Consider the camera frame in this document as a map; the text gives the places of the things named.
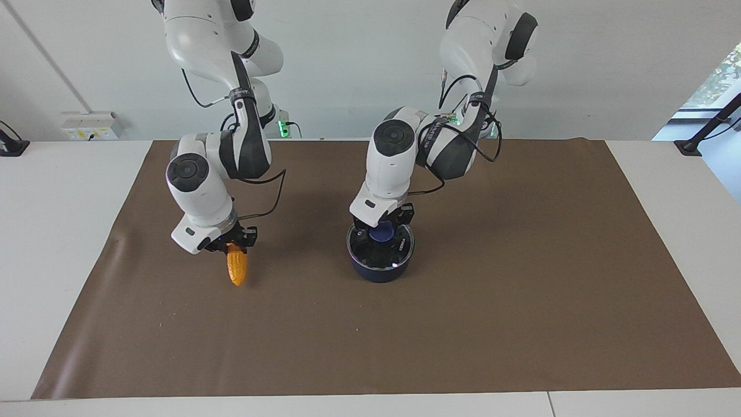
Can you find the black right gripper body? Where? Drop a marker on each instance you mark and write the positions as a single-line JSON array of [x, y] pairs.
[[234, 234]]

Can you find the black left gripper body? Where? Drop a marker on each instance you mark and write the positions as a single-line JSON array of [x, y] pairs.
[[399, 214]]

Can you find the yellow toy corn cob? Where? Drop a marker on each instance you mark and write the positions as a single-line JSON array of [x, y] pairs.
[[237, 267]]

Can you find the glass lid with blue knob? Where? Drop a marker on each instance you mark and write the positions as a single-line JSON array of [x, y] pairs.
[[399, 250]]

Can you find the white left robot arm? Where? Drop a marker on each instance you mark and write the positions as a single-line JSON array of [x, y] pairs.
[[393, 162]]

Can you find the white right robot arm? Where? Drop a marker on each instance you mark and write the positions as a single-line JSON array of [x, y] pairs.
[[197, 191]]

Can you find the dark blue saucepan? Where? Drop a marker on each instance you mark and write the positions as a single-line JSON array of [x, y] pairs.
[[379, 274]]

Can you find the brown table mat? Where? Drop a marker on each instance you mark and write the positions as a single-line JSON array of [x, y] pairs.
[[463, 336]]

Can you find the window with green foliage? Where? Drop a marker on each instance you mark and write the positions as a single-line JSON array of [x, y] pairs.
[[721, 75]]

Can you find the white wall socket box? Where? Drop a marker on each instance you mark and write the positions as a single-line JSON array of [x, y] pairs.
[[92, 126]]

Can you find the black table clamp mount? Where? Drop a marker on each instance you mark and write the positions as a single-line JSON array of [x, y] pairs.
[[10, 145]]

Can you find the black camera stand pole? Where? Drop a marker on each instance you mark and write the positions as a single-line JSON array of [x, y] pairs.
[[709, 124]]

